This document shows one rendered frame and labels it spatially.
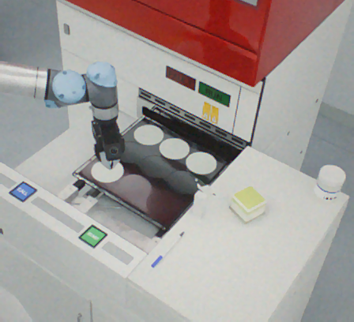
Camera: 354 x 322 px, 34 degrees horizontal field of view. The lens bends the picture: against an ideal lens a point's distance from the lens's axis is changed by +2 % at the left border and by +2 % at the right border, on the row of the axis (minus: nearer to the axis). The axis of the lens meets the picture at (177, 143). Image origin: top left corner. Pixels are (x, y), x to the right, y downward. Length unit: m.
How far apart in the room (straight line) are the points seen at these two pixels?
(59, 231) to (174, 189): 0.39
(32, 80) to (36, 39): 2.67
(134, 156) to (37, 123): 1.56
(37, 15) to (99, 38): 2.29
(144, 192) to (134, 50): 0.49
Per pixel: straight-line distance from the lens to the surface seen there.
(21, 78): 1.38
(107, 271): 1.55
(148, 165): 1.84
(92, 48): 2.09
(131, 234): 1.69
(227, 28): 1.61
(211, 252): 1.56
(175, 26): 1.72
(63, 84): 1.36
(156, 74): 1.93
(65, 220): 1.63
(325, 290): 2.76
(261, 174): 1.77
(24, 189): 1.71
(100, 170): 1.83
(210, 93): 1.82
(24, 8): 4.39
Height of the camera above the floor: 2.22
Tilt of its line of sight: 44 degrees down
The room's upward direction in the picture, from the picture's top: 5 degrees clockwise
